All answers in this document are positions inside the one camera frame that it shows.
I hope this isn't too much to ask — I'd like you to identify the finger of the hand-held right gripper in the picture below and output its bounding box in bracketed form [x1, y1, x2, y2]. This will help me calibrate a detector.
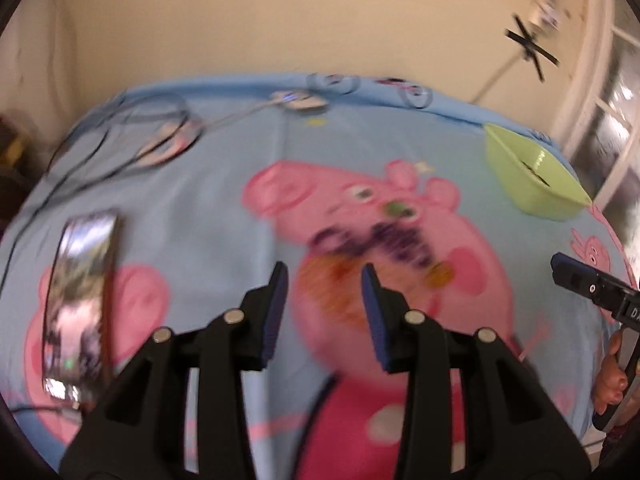
[550, 253, 626, 313]

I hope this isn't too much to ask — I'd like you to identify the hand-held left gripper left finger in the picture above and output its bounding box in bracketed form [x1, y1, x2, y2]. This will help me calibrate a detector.
[60, 261, 290, 480]

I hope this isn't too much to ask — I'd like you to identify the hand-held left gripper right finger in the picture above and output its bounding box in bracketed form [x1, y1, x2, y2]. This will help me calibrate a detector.
[361, 263, 593, 480]

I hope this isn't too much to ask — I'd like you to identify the orange and white bead bracelet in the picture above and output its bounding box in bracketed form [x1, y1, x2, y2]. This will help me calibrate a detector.
[427, 260, 456, 288]

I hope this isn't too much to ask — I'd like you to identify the light green plastic bowl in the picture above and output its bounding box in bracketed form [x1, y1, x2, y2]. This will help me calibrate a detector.
[484, 124, 592, 222]

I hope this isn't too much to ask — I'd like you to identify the person's right hand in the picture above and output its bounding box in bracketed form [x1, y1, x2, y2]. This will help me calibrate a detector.
[592, 332, 629, 407]

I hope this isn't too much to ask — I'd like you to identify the cartoon pig printed blanket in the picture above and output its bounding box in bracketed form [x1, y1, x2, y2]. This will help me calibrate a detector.
[0, 74, 640, 480]

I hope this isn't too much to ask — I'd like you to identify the smartphone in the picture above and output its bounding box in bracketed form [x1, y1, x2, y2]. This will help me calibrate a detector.
[42, 210, 121, 403]

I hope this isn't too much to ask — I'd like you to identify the small white charging device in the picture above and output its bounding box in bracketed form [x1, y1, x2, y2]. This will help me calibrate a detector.
[270, 89, 326, 113]

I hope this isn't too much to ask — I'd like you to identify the black tape cross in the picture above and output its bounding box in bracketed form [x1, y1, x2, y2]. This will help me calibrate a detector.
[505, 12, 561, 81]

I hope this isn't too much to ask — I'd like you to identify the white window frame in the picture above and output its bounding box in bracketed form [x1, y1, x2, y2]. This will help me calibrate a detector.
[555, 0, 640, 206]

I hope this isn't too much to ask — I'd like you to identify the white wall cable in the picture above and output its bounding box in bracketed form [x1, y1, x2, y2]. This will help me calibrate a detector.
[470, 57, 521, 103]

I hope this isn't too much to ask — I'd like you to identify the black cable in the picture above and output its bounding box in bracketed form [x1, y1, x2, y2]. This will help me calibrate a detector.
[0, 97, 201, 413]

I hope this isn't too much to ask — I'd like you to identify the white wall socket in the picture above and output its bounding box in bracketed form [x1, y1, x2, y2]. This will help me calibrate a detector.
[525, 0, 561, 28]

